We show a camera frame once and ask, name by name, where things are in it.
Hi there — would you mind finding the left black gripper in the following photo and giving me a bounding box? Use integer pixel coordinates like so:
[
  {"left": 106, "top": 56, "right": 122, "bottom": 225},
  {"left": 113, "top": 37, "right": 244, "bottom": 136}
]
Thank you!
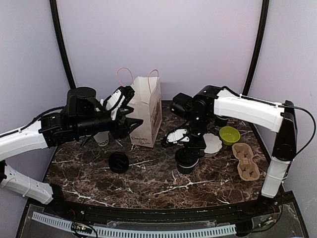
[{"left": 74, "top": 107, "right": 143, "bottom": 139}]

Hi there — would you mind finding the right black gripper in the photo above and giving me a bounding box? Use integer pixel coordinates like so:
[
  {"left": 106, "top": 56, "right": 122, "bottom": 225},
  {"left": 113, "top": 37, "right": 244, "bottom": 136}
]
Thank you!
[{"left": 182, "top": 114, "right": 211, "bottom": 163}]

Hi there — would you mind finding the stack of black cup lids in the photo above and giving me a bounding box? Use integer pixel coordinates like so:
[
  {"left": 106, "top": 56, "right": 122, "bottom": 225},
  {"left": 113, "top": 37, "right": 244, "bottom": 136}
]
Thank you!
[{"left": 108, "top": 152, "right": 129, "bottom": 174}]

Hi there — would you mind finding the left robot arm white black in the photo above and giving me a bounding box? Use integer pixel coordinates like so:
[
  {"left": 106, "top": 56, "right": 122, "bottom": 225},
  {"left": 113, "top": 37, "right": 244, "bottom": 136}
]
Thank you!
[{"left": 0, "top": 86, "right": 143, "bottom": 216}]

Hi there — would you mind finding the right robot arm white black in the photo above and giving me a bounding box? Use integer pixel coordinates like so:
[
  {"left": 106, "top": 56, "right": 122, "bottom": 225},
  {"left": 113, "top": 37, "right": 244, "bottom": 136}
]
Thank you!
[{"left": 181, "top": 85, "right": 308, "bottom": 215}]

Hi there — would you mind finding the white scalloped dish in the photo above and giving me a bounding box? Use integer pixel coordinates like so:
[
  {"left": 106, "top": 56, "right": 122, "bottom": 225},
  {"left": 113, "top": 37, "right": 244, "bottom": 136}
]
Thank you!
[{"left": 204, "top": 133, "right": 222, "bottom": 157}]

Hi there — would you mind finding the white paper gift bag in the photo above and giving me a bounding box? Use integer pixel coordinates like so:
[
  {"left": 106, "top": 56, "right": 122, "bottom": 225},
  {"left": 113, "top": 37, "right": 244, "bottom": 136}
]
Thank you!
[{"left": 128, "top": 69, "right": 162, "bottom": 148}]

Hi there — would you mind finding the white paper cup with straws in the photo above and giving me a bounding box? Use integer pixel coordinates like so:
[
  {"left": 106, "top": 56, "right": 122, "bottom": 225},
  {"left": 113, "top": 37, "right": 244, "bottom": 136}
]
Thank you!
[{"left": 94, "top": 131, "right": 109, "bottom": 147}]

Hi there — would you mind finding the green bowl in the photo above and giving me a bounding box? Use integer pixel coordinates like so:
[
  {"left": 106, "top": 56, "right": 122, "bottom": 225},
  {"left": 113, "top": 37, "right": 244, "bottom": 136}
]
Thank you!
[{"left": 219, "top": 126, "right": 241, "bottom": 146}]

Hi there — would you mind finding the brown cardboard cup carrier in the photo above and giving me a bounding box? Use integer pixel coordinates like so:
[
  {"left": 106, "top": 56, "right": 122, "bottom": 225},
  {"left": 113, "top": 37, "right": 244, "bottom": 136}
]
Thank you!
[{"left": 232, "top": 143, "right": 260, "bottom": 181}]

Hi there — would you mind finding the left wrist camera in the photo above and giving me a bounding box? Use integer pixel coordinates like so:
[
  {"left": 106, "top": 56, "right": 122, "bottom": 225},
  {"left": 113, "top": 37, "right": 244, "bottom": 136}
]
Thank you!
[{"left": 100, "top": 86, "right": 135, "bottom": 121}]

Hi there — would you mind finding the right black frame post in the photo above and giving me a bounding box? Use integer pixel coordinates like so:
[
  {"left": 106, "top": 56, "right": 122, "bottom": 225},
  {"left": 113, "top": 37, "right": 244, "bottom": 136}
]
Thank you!
[{"left": 242, "top": 0, "right": 269, "bottom": 96}]

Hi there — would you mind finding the black frame post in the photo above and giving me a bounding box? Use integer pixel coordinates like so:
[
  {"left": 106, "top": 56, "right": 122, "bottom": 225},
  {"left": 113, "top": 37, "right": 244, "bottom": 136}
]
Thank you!
[
  {"left": 49, "top": 0, "right": 76, "bottom": 89},
  {"left": 242, "top": 0, "right": 269, "bottom": 96}
]

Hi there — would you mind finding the left black frame post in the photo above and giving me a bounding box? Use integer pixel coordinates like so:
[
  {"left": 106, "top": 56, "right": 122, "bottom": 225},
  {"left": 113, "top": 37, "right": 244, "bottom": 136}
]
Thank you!
[{"left": 49, "top": 0, "right": 76, "bottom": 89}]

